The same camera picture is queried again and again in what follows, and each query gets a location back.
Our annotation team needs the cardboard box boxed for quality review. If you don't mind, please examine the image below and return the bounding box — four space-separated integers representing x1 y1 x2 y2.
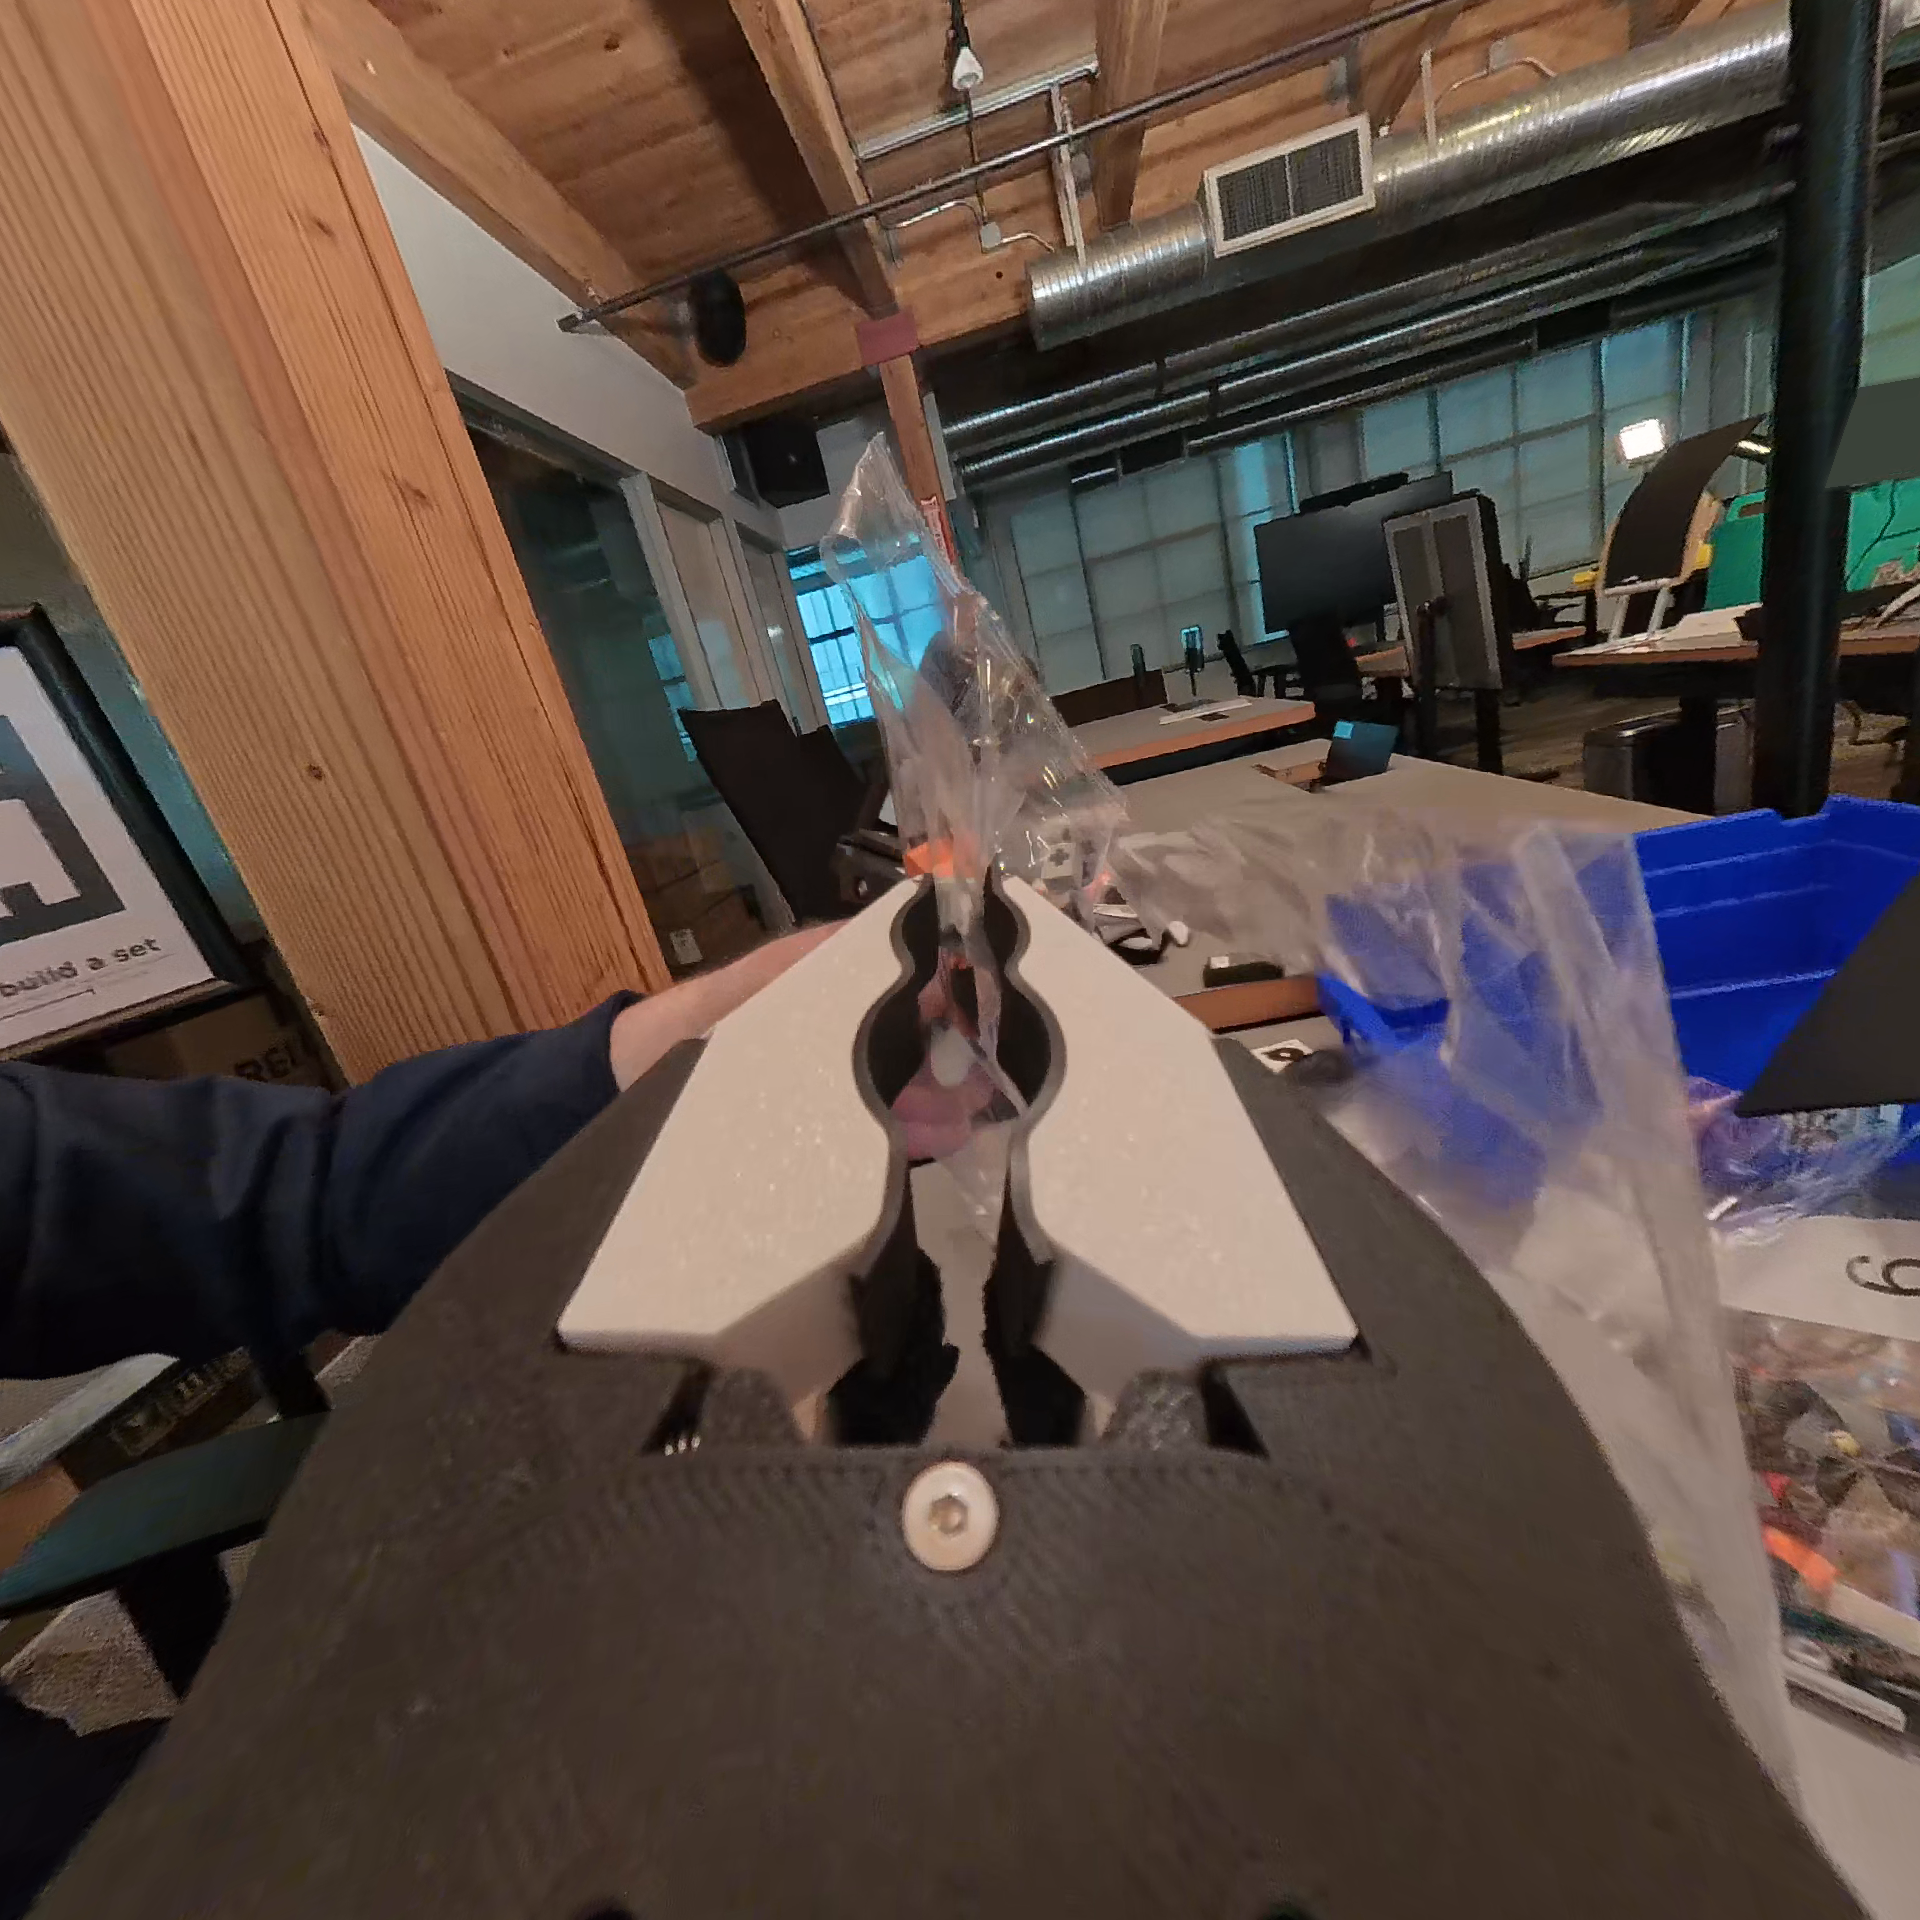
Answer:
616 831 776 975
105 990 339 1087

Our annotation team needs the silver air duct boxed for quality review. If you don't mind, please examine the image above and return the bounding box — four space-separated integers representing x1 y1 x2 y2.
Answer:
1026 0 1801 353

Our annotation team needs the person's left forearm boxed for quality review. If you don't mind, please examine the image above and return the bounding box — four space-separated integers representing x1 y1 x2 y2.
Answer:
0 982 678 1382

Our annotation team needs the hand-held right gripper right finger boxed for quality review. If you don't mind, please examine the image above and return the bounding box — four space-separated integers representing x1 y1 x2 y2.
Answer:
979 872 1365 1449

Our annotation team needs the small clear bag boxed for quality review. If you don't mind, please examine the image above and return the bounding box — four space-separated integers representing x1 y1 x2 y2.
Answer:
822 432 1130 1142

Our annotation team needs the white vent grille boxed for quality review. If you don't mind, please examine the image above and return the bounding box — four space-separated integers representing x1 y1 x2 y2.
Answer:
1201 112 1378 256

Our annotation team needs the black chair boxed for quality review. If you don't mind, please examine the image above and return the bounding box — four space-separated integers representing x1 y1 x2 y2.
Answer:
680 696 904 920
0 1410 336 1704

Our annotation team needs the grey computer case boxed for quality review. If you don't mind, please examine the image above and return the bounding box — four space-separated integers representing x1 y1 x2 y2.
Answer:
1382 490 1513 694

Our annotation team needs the glass door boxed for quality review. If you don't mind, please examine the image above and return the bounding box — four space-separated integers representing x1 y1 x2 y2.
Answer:
450 374 798 933

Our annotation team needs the blue storage bin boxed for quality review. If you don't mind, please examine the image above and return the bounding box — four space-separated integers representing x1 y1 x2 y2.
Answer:
1318 796 1920 1201

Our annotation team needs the person's left hand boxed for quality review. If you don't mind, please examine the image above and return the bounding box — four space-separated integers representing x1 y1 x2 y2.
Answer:
653 918 847 1071

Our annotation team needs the wooden desk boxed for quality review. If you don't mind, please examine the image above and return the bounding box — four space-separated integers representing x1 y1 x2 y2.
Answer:
1552 616 1920 681
1049 693 1319 769

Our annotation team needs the black ceiling pipe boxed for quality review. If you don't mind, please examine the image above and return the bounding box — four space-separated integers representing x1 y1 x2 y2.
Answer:
558 0 1466 336

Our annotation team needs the large clear bag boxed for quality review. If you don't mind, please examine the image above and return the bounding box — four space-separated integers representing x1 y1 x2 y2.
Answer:
1118 786 1801 1794

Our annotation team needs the black framed poster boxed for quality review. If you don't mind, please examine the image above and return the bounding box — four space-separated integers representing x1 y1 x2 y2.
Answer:
0 599 254 1065

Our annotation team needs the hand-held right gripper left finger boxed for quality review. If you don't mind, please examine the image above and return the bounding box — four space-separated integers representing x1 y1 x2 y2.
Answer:
555 879 965 1449

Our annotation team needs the black display board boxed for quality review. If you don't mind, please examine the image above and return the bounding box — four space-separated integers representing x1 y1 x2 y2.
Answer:
1738 865 1920 1119

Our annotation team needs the black monitor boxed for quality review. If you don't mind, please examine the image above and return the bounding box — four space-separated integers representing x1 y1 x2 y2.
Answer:
1253 470 1457 639

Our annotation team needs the black curved panel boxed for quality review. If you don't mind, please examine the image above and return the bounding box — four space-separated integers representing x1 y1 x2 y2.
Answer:
1594 410 1771 601

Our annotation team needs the wooden post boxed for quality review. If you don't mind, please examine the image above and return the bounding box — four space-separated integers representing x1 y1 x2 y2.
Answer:
0 0 672 1086

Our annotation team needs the black steel column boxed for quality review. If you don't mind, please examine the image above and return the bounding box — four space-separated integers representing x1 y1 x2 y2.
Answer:
1746 0 1889 817

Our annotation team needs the black wall speaker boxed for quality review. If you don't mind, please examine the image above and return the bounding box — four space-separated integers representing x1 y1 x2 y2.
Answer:
738 415 830 509

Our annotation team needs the green board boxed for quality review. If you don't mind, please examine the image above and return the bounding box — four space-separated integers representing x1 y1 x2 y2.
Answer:
1717 477 1920 607

